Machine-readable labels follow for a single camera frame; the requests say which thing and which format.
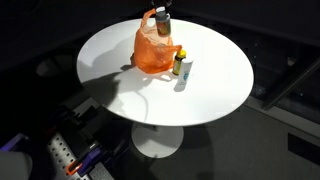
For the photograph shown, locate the white rounded object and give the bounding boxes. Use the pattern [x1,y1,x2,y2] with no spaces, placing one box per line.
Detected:
[0,150,33,180]

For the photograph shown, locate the purple object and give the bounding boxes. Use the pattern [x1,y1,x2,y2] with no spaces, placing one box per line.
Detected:
[0,133,30,152]

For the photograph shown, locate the dark metal frame bar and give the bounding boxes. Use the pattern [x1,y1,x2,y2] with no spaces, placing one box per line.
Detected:
[261,56,320,111]

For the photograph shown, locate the white round table pedestal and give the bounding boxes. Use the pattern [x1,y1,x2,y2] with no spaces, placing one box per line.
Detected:
[130,121,185,159]

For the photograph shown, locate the orange and purple clamp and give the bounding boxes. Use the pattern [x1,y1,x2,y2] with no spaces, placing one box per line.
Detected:
[65,145,105,177]

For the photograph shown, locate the yellow cap dark bottle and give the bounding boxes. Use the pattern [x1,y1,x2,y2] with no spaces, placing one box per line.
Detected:
[172,49,187,76]

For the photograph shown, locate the orange plastic bag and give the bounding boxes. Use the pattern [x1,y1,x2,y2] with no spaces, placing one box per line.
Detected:
[130,8,183,75]

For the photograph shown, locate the perforated grey metal plate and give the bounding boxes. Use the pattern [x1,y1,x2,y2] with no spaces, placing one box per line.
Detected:
[45,132,91,180]

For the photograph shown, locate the white and orange pill bottle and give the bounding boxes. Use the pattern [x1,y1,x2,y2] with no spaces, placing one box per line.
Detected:
[155,6,172,37]

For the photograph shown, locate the grey round floor disc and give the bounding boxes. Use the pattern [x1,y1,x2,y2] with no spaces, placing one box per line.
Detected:
[35,54,78,78]

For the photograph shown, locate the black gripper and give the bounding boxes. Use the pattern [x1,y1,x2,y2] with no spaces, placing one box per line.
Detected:
[149,0,174,16]

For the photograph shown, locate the white bottle with blue print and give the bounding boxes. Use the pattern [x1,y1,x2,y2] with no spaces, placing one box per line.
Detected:
[176,57,195,86]

